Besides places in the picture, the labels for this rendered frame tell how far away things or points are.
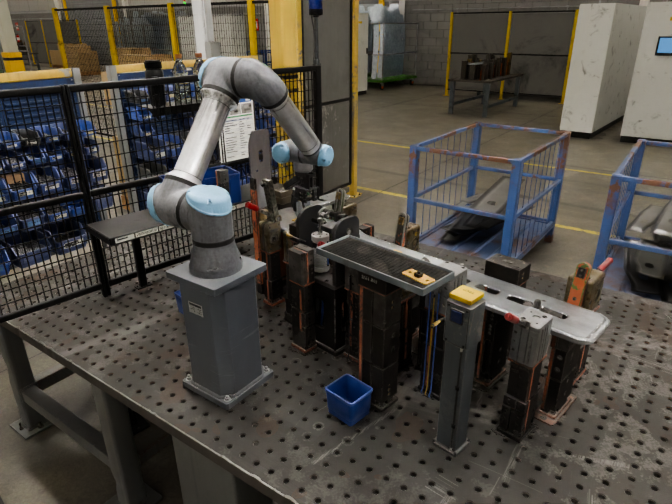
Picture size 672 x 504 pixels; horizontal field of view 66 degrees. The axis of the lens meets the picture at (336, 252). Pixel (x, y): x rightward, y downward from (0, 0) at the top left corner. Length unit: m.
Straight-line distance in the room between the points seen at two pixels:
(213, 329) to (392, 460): 0.60
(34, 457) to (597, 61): 8.74
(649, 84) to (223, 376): 8.50
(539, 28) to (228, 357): 12.79
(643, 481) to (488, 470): 0.37
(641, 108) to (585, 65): 1.07
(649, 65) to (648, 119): 0.78
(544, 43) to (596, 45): 4.42
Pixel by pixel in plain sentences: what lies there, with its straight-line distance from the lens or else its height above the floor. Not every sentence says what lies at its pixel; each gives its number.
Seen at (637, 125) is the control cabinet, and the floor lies 0.28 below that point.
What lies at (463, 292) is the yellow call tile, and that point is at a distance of 1.26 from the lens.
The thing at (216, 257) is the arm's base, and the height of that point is 1.16.
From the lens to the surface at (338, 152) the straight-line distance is 5.45.
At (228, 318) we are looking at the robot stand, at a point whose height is 0.99.
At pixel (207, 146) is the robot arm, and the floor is 1.42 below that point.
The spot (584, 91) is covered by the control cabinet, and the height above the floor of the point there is 0.73.
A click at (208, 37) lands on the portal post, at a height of 1.61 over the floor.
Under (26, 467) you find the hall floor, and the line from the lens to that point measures 2.77.
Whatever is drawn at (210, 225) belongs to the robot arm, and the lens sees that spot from 1.43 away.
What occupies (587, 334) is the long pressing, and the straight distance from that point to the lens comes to 1.51.
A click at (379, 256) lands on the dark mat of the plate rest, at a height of 1.16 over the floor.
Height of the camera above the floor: 1.74
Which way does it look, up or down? 24 degrees down
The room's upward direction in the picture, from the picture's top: straight up
